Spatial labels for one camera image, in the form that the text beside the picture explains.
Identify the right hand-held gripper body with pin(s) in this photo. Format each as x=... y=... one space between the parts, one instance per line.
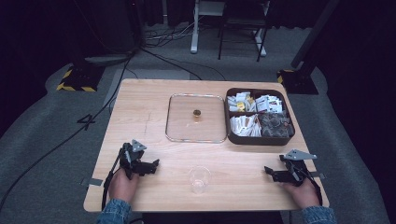
x=294 y=172

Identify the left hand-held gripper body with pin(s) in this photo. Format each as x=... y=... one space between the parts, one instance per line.
x=130 y=161

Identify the person's right hand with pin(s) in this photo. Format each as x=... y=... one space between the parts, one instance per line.
x=302 y=194

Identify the person's left hand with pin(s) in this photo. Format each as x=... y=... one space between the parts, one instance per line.
x=123 y=186

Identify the grey tape strip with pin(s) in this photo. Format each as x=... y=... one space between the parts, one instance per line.
x=318 y=175
x=95 y=182

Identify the dark brown compartment box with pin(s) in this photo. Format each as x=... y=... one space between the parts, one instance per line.
x=258 y=140

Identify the dark brown packets pile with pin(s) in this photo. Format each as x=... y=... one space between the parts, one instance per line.
x=275 y=125

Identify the clear plastic cup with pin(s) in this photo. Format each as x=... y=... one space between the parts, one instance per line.
x=199 y=179

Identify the white stick packets pile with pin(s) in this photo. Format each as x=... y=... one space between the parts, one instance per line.
x=246 y=126

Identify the clear glass lid gold knob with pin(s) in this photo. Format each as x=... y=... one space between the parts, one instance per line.
x=196 y=118

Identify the white dark-print packets pile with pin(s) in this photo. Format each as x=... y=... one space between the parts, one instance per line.
x=269 y=103

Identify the white and yellow packets pile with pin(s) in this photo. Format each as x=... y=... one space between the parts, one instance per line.
x=239 y=102

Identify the black stand base striped tape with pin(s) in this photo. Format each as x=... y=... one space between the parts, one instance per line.
x=81 y=77
x=297 y=82

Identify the white desk frame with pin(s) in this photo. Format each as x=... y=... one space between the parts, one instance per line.
x=195 y=31

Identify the dark slanted stand post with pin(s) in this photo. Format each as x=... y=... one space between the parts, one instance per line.
x=314 y=34

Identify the black metal chair frame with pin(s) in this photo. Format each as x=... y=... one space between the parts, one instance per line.
x=239 y=21

